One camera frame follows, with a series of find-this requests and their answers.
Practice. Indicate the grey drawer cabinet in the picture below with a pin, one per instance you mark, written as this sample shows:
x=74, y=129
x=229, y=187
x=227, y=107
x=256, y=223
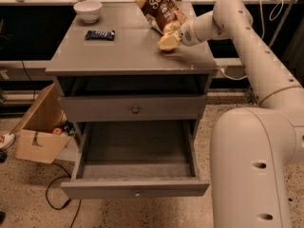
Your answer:
x=131, y=64

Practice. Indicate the open grey lower drawer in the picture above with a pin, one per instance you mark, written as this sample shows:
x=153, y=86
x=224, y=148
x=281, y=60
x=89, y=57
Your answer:
x=154, y=159

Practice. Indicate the cardboard box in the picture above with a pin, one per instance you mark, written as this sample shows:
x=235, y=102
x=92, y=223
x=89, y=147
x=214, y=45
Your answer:
x=36, y=142

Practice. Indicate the brown chips bag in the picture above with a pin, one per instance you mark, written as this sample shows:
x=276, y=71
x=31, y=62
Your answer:
x=160, y=12

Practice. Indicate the red apple in box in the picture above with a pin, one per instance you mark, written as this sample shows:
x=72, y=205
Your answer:
x=57, y=131

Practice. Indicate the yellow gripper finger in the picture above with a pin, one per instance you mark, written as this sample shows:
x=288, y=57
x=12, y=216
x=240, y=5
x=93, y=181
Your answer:
x=171, y=27
x=169, y=42

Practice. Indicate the white red shoe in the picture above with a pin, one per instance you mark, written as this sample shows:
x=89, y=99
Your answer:
x=6, y=140

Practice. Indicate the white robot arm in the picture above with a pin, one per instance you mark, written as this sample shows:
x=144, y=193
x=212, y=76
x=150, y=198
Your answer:
x=250, y=146

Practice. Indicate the closed grey upper drawer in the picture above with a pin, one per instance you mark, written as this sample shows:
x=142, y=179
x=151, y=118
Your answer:
x=132, y=108

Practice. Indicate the white bowl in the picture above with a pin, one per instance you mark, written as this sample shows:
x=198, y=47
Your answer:
x=89, y=11

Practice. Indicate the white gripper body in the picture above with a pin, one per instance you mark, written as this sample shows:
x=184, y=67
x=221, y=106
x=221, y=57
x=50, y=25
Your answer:
x=186, y=32

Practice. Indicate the blue snack bar wrapper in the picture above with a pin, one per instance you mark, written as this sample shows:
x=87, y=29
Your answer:
x=100, y=35

